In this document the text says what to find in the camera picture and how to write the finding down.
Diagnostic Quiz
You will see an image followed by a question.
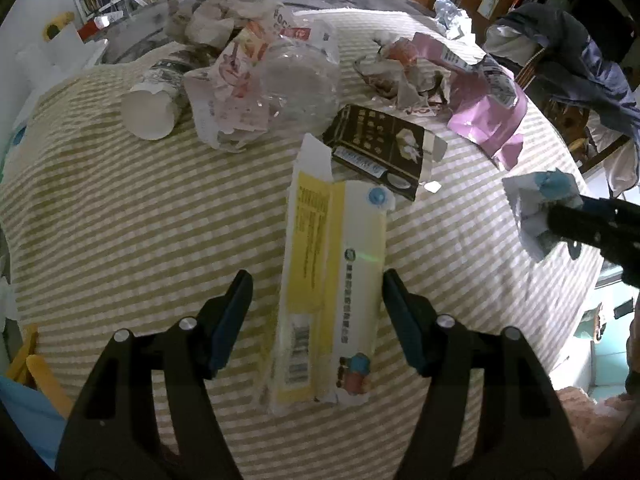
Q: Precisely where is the white blue tissue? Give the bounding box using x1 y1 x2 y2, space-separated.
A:
502 170 584 262

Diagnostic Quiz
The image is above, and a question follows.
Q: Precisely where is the yellow carton box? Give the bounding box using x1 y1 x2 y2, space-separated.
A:
259 134 395 414

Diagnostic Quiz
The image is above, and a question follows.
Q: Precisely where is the grey paper ball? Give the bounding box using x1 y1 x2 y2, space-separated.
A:
164 0 279 51

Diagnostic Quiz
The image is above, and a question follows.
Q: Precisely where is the dark blue jacket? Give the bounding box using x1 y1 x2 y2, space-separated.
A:
484 2 639 140

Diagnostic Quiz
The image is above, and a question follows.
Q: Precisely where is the purple torn packaging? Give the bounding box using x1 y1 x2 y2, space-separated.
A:
412 32 528 171

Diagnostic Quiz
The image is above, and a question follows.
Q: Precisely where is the black carton box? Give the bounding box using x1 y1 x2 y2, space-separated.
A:
322 104 447 202

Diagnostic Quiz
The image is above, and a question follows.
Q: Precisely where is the beige checkered table cloth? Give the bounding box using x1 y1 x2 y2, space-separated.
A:
0 6 604 480

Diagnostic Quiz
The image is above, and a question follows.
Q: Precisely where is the orange plastic bag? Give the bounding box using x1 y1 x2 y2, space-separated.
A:
352 32 448 114

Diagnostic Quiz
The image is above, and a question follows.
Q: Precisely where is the white paper cup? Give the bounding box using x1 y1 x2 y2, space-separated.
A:
120 58 193 141

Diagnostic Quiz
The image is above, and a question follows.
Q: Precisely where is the clear plastic bag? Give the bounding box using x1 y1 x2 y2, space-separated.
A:
255 38 341 136

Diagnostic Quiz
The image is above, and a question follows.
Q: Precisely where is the white printed paper wrapper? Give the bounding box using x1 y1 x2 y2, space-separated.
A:
184 3 340 153

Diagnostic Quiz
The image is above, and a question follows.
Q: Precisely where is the grey patterned rug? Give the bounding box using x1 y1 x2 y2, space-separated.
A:
99 0 434 64

